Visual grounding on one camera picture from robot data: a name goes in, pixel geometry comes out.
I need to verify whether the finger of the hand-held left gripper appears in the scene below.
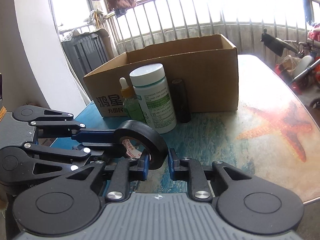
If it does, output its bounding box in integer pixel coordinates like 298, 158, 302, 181
22, 141, 127, 177
30, 107, 119, 141

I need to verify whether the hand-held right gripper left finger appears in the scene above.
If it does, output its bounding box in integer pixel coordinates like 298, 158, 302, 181
65, 152, 152, 202

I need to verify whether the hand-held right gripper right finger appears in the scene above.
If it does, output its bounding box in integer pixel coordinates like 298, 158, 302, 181
168, 148, 252, 202

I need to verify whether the black electrical tape roll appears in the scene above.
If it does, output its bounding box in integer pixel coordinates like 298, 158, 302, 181
114, 120, 168, 169

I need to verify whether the green glass dropper bottle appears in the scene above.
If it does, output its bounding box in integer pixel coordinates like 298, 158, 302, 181
119, 77, 145, 123

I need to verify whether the black cylinder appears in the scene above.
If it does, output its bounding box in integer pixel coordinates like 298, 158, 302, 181
171, 79, 192, 123

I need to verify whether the white pill bottle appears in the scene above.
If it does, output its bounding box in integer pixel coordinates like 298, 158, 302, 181
129, 64, 177, 134

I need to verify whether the brown cardboard box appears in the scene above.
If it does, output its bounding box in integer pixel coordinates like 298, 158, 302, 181
82, 34, 238, 117

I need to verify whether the grey ribbed cabinet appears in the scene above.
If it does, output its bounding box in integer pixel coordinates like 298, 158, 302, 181
61, 30, 110, 80

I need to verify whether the stroller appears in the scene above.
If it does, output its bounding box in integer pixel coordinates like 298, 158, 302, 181
260, 27, 320, 110

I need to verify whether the metal balcony railing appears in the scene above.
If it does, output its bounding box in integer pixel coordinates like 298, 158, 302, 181
59, 0, 320, 55

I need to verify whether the pink blanket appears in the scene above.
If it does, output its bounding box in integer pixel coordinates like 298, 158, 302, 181
307, 22, 320, 43

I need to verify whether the string mop head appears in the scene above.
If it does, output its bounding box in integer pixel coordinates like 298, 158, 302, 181
86, 9, 107, 28

